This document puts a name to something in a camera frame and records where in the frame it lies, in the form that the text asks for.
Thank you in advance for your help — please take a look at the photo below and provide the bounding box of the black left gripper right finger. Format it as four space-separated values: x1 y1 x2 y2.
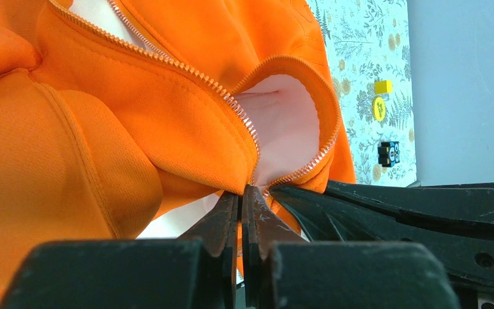
241 185 306 308

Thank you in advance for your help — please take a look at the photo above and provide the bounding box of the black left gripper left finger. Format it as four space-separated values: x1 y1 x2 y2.
179 192 239 308

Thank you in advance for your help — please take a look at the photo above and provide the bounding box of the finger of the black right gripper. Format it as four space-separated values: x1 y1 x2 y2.
270 181 494 292

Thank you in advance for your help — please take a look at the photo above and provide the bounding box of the orange zip jacket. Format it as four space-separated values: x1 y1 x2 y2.
0 1 356 299

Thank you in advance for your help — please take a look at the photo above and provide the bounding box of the small blue black object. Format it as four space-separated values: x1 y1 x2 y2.
378 141 401 167

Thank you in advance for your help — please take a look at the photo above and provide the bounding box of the yellow round tag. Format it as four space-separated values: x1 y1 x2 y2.
372 97 387 122

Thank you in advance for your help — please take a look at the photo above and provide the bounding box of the small yellow cube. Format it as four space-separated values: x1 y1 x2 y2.
374 80 393 94

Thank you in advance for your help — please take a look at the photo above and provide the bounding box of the floral patterned table mat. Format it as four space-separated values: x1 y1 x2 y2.
308 0 417 187

